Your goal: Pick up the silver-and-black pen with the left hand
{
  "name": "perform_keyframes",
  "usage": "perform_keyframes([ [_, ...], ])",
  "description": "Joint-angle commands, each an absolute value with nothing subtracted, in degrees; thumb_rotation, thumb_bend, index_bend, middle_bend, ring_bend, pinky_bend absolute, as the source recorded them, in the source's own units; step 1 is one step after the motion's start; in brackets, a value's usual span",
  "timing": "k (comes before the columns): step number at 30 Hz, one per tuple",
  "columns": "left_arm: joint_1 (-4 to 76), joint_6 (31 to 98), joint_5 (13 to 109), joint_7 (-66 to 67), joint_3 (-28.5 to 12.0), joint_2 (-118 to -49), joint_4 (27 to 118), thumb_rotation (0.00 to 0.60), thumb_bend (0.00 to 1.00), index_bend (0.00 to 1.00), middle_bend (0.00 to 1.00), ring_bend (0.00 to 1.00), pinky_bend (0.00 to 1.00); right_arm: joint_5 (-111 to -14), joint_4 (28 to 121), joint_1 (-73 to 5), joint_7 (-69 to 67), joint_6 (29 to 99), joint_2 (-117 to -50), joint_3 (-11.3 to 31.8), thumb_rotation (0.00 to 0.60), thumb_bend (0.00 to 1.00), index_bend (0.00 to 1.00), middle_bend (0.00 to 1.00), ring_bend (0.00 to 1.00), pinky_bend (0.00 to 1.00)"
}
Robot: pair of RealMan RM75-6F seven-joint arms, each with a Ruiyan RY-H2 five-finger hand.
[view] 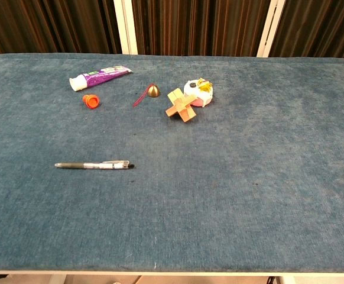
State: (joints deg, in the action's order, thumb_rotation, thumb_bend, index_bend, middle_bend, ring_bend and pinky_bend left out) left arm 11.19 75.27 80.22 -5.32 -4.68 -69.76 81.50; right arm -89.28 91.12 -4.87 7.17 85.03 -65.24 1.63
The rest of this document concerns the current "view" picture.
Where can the dark brown curtain panel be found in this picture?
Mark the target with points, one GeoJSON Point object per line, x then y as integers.
{"type": "Point", "coordinates": [322, 26]}
{"type": "Point", "coordinates": [198, 26]}
{"type": "Point", "coordinates": [51, 23]}

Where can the wooden burr puzzle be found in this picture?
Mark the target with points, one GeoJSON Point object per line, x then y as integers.
{"type": "Point", "coordinates": [181, 106]}

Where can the blue velvet table cloth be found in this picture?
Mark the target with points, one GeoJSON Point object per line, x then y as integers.
{"type": "Point", "coordinates": [189, 192]}

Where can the orange plastic cap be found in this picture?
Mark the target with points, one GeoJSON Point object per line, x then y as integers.
{"type": "Point", "coordinates": [91, 101]}

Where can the white frame post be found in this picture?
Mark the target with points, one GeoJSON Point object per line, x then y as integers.
{"type": "Point", "coordinates": [271, 26]}
{"type": "Point", "coordinates": [126, 26]}

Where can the black and clear pen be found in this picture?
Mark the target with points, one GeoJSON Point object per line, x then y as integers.
{"type": "Point", "coordinates": [95, 165]}

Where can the purple and white toothpaste tube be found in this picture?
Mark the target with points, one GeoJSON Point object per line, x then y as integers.
{"type": "Point", "coordinates": [101, 77]}

